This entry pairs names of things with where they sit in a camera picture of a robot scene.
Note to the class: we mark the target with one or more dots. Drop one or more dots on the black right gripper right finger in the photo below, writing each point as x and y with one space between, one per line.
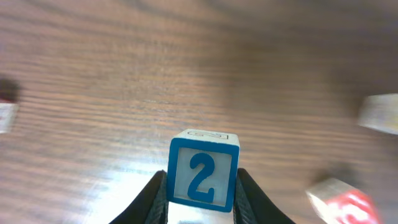
252 205

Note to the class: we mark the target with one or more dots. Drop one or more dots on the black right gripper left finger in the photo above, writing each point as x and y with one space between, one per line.
150 206

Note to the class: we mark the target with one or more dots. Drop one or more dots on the blue number 2 block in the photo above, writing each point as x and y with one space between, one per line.
202 169

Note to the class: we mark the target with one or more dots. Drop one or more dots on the red letter I block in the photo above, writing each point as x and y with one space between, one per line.
337 202

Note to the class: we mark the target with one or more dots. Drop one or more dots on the white blue-sided block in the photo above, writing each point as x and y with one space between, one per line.
379 112

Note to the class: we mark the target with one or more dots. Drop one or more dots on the yellow far block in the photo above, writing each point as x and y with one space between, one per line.
8 113

